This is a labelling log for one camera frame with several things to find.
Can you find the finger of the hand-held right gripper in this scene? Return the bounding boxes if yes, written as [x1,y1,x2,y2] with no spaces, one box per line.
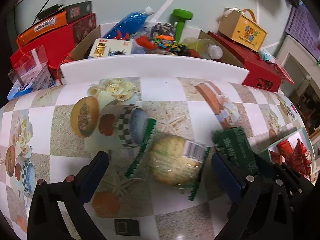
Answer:
[275,164,315,193]
[252,154,278,178]

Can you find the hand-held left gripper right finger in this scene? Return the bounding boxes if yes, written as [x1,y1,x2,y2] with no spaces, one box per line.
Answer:
[212,152,294,240]

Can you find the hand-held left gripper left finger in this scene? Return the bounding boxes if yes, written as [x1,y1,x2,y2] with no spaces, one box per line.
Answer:
[27,151,109,240]

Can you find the red patterned snack packet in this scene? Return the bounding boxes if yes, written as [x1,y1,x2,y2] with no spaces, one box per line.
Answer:
[291,139,313,177]

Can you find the white tray with teal rim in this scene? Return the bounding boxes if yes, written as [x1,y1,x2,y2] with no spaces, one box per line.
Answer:
[259,127,317,180]

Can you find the dark green snack packet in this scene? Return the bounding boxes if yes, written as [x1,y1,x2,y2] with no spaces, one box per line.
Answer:
[212,127,259,177]

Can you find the green-edged clear cookie packet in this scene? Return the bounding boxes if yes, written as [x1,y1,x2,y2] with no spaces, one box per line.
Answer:
[125,118,210,202]

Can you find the red paper bag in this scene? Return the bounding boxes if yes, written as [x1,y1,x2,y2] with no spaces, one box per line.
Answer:
[271,61,295,84]

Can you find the red gift box with cutout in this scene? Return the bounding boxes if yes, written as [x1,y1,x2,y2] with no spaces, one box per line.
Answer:
[207,31,284,93]

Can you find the blue and white box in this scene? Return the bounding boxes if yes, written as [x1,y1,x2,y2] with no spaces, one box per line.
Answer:
[7,66,57,100]

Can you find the light blue face mask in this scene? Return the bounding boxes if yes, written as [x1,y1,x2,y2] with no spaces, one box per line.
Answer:
[259,49,277,62]

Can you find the white cabinet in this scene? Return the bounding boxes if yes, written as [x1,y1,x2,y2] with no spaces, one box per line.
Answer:
[275,35,320,100]

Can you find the clear plastic box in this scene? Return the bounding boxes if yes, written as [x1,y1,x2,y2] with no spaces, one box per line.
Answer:
[7,44,50,85]

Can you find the white and yellow card box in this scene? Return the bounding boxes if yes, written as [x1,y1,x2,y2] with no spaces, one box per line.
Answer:
[87,38,134,59]

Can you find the brown cardboard box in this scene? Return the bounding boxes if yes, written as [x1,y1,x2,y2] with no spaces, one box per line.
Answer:
[66,25,247,69]

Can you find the clear yellowish bottle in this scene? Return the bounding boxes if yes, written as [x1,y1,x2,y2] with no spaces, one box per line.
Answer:
[181,37,223,60]

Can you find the red plastic toy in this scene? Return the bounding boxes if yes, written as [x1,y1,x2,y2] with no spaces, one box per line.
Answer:
[136,35,155,50]

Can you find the purple plastic basket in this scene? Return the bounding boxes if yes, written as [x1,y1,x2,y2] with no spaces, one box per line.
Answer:
[285,1,320,63]

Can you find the blue bead bottle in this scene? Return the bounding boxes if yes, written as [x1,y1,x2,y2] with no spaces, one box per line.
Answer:
[101,6,155,39]

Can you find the orange flat box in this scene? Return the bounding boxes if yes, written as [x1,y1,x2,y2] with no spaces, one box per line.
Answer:
[17,14,68,48]

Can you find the green dumbbell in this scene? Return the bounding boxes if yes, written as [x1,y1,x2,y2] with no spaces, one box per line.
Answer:
[171,8,194,44]

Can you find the black power adapter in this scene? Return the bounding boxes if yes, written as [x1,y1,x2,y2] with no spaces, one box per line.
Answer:
[35,4,65,19]

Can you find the yellow box with handle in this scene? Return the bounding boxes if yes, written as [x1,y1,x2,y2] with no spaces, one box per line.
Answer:
[217,7,268,53]

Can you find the red gift box with cord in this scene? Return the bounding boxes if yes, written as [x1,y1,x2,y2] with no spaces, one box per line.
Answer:
[10,13,97,80]

